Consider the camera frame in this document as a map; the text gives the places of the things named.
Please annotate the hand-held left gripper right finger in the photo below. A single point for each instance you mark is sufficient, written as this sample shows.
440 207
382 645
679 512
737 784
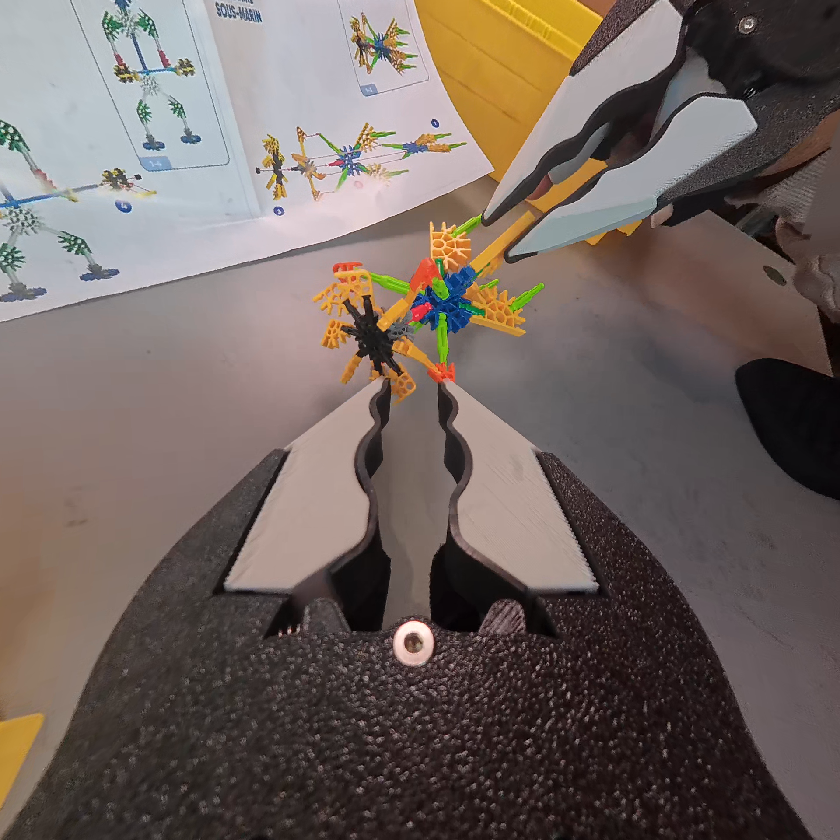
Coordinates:
525 525

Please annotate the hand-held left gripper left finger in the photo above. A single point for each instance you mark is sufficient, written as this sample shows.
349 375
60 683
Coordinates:
302 525

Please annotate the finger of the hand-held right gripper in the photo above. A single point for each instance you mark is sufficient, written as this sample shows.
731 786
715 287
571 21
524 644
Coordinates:
656 164
590 85

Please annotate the colourful toy construction model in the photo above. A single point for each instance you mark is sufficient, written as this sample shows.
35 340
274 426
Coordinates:
446 302

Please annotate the person's right forearm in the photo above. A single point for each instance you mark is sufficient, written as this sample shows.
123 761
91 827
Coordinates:
817 275

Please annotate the grey desk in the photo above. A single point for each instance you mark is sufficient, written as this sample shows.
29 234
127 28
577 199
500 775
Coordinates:
164 426

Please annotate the person's right hand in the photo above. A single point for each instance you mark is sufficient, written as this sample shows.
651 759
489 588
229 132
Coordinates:
804 154

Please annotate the yellow storage bin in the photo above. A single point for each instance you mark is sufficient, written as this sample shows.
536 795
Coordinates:
499 65
16 748

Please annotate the black chair armrest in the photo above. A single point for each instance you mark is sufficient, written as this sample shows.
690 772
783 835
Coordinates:
794 426

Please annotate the printed instruction sheet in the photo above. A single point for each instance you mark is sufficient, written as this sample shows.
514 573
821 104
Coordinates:
197 229

